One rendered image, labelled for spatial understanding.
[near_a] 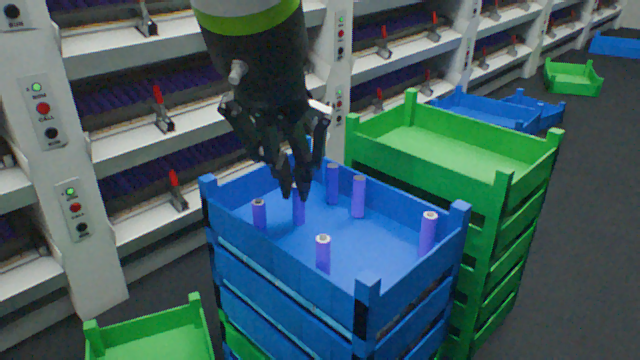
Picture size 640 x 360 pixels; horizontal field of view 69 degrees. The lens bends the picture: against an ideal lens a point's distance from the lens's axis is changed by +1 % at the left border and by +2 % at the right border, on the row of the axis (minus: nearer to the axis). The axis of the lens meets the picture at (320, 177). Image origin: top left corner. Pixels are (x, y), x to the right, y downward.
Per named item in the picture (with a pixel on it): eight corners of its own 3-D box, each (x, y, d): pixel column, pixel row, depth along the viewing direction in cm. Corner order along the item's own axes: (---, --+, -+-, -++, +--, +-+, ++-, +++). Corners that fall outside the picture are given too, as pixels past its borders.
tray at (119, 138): (322, 97, 123) (336, 51, 114) (94, 181, 85) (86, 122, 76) (273, 57, 131) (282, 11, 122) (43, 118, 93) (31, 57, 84)
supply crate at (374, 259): (463, 255, 61) (473, 204, 57) (365, 344, 49) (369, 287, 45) (304, 175, 79) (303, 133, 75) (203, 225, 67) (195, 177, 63)
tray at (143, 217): (322, 159, 132) (335, 122, 123) (116, 260, 95) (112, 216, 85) (276, 119, 141) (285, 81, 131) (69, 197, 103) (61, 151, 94)
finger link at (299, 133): (281, 86, 50) (294, 86, 50) (305, 151, 59) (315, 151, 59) (271, 113, 48) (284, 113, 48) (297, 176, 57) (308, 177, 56)
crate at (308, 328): (454, 299, 65) (463, 255, 61) (361, 393, 53) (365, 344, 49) (305, 214, 83) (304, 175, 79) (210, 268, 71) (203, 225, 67)
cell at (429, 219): (434, 254, 61) (441, 213, 57) (426, 261, 59) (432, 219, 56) (422, 248, 62) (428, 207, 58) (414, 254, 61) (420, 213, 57)
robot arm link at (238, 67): (314, -35, 42) (219, -38, 44) (278, 53, 35) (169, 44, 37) (321, 23, 47) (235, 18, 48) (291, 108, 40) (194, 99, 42)
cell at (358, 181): (360, 182, 64) (358, 220, 67) (368, 177, 65) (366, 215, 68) (350, 177, 65) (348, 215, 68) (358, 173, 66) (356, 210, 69)
